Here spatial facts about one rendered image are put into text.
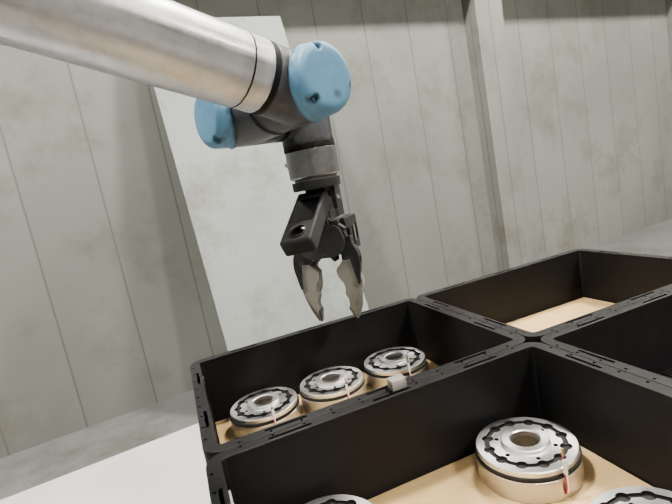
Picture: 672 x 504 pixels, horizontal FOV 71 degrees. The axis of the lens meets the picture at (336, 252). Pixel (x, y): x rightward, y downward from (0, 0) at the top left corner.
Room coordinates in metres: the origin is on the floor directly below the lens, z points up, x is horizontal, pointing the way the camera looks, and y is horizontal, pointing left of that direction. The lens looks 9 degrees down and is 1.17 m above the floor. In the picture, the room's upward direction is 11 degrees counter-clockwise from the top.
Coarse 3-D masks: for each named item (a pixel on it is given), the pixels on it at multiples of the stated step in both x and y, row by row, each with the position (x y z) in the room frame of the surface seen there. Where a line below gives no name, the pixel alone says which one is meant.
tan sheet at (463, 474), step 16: (464, 464) 0.48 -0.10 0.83; (592, 464) 0.44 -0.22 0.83; (608, 464) 0.43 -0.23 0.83; (416, 480) 0.47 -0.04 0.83; (432, 480) 0.46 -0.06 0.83; (448, 480) 0.46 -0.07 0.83; (464, 480) 0.45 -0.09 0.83; (480, 480) 0.45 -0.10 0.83; (592, 480) 0.42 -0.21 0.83; (608, 480) 0.41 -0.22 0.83; (624, 480) 0.41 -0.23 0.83; (640, 480) 0.40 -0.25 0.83; (384, 496) 0.45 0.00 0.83; (400, 496) 0.44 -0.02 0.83; (416, 496) 0.44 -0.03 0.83; (432, 496) 0.44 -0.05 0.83; (448, 496) 0.43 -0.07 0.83; (464, 496) 0.43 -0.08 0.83; (480, 496) 0.42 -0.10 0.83; (496, 496) 0.42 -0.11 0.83; (576, 496) 0.40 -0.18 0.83; (592, 496) 0.40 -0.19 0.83
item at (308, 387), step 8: (328, 368) 0.74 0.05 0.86; (336, 368) 0.74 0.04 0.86; (344, 368) 0.73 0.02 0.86; (352, 368) 0.72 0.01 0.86; (312, 376) 0.72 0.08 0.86; (352, 376) 0.69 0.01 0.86; (360, 376) 0.69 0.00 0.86; (304, 384) 0.70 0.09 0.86; (312, 384) 0.69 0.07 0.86; (344, 384) 0.67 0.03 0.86; (352, 384) 0.66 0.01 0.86; (360, 384) 0.67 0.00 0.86; (304, 392) 0.67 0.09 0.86; (312, 392) 0.66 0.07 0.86; (320, 392) 0.66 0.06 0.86; (328, 392) 0.65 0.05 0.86; (336, 392) 0.65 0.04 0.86; (344, 392) 0.65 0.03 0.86
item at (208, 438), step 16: (400, 304) 0.81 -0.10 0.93; (416, 304) 0.79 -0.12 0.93; (432, 304) 0.76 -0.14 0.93; (336, 320) 0.77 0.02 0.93; (352, 320) 0.78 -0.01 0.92; (464, 320) 0.66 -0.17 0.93; (288, 336) 0.74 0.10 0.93; (496, 336) 0.59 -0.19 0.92; (512, 336) 0.56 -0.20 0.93; (224, 352) 0.72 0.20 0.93; (240, 352) 0.71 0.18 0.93; (480, 352) 0.54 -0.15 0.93; (496, 352) 0.53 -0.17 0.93; (192, 368) 0.67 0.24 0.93; (448, 368) 0.51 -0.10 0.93; (352, 400) 0.48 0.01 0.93; (208, 416) 0.50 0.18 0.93; (304, 416) 0.46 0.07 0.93; (208, 432) 0.47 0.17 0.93; (256, 432) 0.45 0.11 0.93; (272, 432) 0.44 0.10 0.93; (208, 448) 0.43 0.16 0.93; (224, 448) 0.43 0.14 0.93
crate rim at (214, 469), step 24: (480, 360) 0.51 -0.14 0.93; (504, 360) 0.51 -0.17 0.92; (576, 360) 0.47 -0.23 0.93; (408, 384) 0.49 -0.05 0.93; (432, 384) 0.48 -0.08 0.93; (624, 384) 0.41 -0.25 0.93; (648, 384) 0.40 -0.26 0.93; (360, 408) 0.46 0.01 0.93; (288, 432) 0.44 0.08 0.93; (216, 456) 0.42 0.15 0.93; (240, 456) 0.41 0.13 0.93; (216, 480) 0.38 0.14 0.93
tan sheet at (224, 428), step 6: (432, 366) 0.74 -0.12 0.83; (438, 366) 0.74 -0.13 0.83; (366, 384) 0.72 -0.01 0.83; (300, 396) 0.72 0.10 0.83; (300, 402) 0.70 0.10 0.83; (222, 420) 0.69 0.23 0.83; (228, 420) 0.69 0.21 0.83; (216, 426) 0.68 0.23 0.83; (222, 426) 0.67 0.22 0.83; (228, 426) 0.67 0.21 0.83; (222, 432) 0.65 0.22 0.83; (228, 432) 0.65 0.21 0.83; (222, 438) 0.64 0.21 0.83; (228, 438) 0.63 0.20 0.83; (234, 438) 0.63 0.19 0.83
